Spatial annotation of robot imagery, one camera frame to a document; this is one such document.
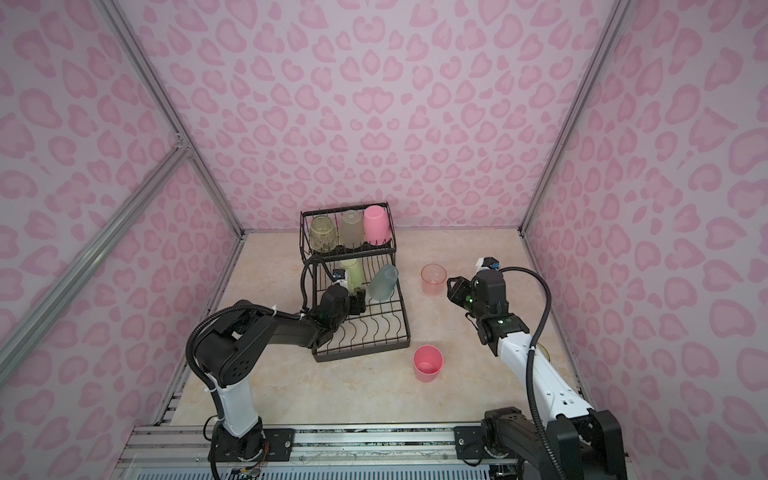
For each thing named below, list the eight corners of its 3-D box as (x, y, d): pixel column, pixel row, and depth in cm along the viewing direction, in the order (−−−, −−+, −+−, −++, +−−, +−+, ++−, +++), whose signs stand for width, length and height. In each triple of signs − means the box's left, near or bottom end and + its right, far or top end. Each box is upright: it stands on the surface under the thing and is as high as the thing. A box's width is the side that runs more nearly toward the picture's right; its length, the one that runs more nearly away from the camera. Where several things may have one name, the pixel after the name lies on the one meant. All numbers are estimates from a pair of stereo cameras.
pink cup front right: (414, 382, 85) (415, 369, 77) (413, 359, 89) (414, 344, 81) (440, 382, 85) (444, 368, 77) (438, 359, 89) (442, 344, 81)
